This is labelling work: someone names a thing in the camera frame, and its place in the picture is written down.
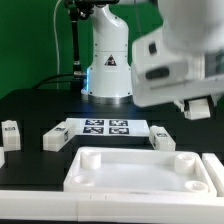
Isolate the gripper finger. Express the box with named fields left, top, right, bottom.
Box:
left=174, top=100, right=187, bottom=115
left=208, top=94, right=221, bottom=107

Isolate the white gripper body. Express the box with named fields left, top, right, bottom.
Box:
left=131, top=28, right=224, bottom=107

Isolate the white desk tabletop tray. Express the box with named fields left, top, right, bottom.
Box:
left=63, top=147, right=217, bottom=197

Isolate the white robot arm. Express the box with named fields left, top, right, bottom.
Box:
left=84, top=0, right=224, bottom=120

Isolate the white right fence bar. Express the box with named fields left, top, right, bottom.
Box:
left=202, top=153, right=224, bottom=197

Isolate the white fence bar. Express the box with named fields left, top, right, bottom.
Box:
left=202, top=153, right=224, bottom=197
left=0, top=190, right=224, bottom=224

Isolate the white marker sheet with tags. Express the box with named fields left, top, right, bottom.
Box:
left=66, top=118, right=149, bottom=137

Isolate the white left fence piece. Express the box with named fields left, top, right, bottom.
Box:
left=0, top=147, right=5, bottom=168

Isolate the white front fence bar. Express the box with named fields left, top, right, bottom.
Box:
left=0, top=190, right=224, bottom=224

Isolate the black cable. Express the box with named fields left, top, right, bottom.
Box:
left=31, top=73, right=84, bottom=90

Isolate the white cable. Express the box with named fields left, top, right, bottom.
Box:
left=53, top=0, right=64, bottom=90

